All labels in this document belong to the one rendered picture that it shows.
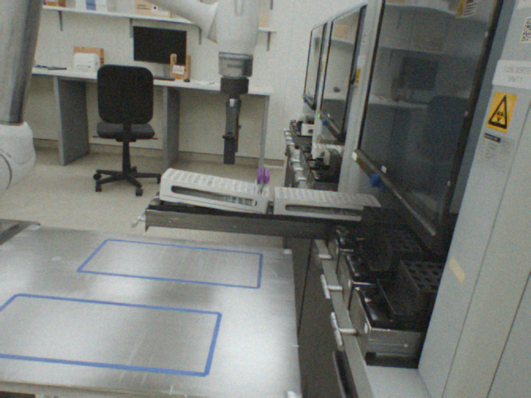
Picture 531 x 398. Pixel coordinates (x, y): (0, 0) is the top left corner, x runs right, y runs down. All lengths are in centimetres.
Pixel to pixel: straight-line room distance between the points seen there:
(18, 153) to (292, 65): 359
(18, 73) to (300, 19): 361
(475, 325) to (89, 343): 54
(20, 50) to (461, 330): 123
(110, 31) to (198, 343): 441
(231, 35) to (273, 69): 356
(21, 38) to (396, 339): 117
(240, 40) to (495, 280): 76
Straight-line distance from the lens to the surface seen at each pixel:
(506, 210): 59
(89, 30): 496
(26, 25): 135
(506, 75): 63
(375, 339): 78
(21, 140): 140
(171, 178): 116
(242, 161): 477
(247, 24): 108
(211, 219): 115
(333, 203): 116
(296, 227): 115
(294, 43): 463
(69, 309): 76
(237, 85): 109
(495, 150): 62
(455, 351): 70
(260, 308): 74
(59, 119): 445
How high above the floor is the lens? 124
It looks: 20 degrees down
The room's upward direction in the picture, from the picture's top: 6 degrees clockwise
